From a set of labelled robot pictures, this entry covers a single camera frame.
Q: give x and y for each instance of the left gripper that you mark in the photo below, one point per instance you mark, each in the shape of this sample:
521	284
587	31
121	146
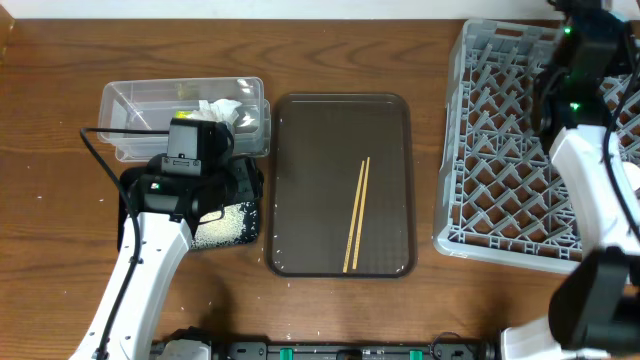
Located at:
246	189

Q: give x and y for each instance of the white tissue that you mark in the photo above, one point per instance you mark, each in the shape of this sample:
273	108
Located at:
222	110

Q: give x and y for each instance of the yellow green snack wrapper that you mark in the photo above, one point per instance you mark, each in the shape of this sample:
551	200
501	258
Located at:
183	115

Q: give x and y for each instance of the white cup green inside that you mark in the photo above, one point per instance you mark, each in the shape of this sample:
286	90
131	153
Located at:
632	173

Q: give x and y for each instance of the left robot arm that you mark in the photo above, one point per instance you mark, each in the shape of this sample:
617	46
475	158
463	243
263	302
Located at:
169	214

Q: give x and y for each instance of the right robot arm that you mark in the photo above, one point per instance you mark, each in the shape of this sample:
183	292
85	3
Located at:
577	100

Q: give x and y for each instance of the grey dishwasher rack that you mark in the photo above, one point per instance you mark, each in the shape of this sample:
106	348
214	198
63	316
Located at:
500	199

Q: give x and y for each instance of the black plastic bin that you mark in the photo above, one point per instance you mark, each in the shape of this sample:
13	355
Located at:
240	222

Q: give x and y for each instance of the spilled white rice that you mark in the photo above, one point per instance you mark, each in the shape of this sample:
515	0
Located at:
237	225

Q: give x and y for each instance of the brown serving tray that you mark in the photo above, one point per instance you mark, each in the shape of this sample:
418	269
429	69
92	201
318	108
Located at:
319	143

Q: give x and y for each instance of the left wooden chopstick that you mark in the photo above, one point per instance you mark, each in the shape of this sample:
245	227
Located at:
353	218

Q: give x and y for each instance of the wooden chopstick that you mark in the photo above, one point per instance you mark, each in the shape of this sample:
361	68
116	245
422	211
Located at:
353	218
362	191

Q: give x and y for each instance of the clear plastic bin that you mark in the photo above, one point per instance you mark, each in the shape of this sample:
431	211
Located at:
146	107

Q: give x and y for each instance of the right wooden chopstick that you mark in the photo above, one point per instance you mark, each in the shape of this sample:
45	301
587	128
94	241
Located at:
362	191

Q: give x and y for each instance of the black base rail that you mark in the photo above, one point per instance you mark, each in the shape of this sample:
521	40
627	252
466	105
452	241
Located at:
438	350

